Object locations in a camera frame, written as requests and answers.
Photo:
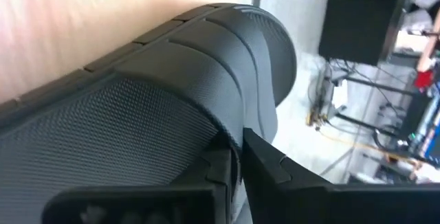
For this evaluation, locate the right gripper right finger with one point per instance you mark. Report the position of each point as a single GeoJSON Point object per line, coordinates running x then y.
{"type": "Point", "coordinates": [292, 200]}

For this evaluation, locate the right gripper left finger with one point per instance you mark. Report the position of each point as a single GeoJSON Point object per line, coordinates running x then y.
{"type": "Point", "coordinates": [220, 172]}

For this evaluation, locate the black rubber slide sandal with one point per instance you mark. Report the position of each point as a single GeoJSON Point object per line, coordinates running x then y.
{"type": "Point", "coordinates": [154, 97]}

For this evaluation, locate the red object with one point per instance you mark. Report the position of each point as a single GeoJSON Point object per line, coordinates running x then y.
{"type": "Point", "coordinates": [423, 79]}

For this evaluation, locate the black rectangular case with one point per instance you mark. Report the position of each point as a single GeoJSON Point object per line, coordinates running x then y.
{"type": "Point", "coordinates": [361, 28]}

